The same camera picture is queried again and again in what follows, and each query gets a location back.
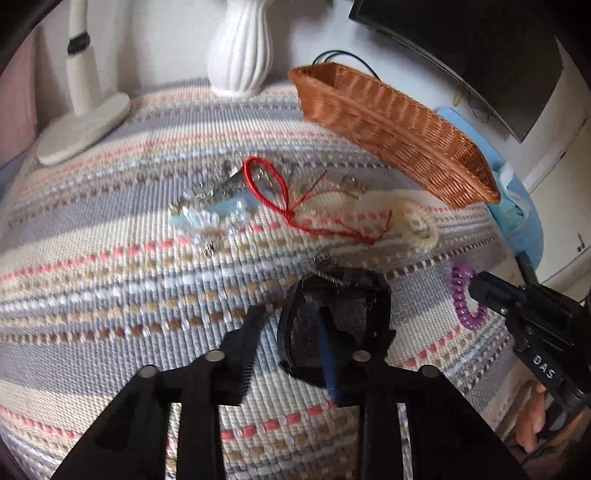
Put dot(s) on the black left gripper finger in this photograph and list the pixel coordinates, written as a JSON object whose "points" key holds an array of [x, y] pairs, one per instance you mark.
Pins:
{"points": [[412, 424], [129, 439], [495, 293]]}

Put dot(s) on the person's right hand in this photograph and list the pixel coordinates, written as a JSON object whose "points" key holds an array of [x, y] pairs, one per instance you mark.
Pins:
{"points": [[531, 419]]}

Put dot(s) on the light blue tray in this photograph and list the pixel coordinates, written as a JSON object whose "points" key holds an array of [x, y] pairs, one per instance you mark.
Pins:
{"points": [[530, 240]]}

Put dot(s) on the blue tissue pack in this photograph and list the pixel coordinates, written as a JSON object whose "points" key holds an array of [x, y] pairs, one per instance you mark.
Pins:
{"points": [[512, 212]]}

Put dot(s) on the brown wicker basket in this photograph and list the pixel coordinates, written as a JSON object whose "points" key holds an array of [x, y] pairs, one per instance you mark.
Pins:
{"points": [[400, 131]]}

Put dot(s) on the light blue crystal hair clip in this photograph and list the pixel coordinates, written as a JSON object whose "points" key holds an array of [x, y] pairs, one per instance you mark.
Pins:
{"points": [[228, 214]]}

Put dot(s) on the woven striped table mat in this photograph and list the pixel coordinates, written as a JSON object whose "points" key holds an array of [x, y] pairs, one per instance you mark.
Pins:
{"points": [[95, 282]]}

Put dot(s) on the white desk lamp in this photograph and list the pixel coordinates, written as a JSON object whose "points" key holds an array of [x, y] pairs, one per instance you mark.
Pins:
{"points": [[94, 113]]}

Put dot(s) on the white ribbed vase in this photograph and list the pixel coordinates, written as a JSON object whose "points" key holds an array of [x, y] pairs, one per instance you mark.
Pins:
{"points": [[241, 52]]}

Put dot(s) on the black wall television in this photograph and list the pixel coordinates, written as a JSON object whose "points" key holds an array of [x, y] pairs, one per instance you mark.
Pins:
{"points": [[503, 52]]}

